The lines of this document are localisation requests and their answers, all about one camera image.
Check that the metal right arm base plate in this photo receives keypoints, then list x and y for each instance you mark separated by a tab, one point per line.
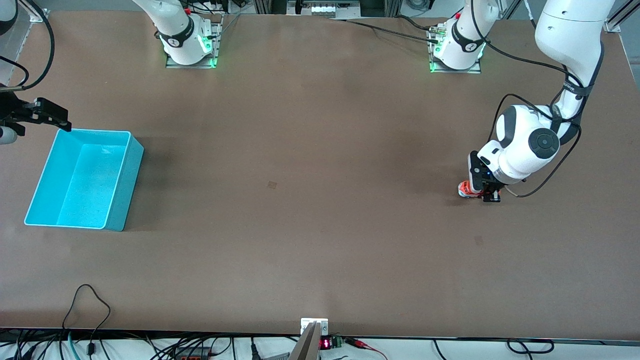
217	45

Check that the green terminal block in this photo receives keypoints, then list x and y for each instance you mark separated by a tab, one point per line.
337	342

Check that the grey camera mount bar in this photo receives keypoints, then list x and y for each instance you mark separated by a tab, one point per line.
307	345

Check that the blue plastic box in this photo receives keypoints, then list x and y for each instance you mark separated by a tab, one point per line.
80	185

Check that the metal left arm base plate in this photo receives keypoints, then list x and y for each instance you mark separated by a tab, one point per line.
475	69

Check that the black power strip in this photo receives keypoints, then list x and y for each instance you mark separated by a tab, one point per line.
192	354

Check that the red clip lead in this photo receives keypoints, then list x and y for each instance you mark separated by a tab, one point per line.
362	345

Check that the aluminium profile bracket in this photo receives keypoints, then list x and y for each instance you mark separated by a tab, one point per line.
617	20

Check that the red digit display module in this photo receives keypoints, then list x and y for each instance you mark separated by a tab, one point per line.
325	344

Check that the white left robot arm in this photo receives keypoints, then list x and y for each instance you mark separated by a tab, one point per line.
530	145

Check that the aluminium frame rack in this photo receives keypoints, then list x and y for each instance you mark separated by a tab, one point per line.
330	7

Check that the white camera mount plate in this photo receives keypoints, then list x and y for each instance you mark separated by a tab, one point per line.
306	322

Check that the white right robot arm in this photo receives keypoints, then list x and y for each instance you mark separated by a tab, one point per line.
175	30

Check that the small aluminium corner bracket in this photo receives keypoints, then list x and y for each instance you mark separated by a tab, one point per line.
39	15

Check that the orange toy bus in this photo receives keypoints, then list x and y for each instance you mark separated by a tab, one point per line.
465	189

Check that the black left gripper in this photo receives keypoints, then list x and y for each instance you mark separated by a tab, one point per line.
492	188

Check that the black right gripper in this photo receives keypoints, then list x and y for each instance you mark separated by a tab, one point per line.
11	111

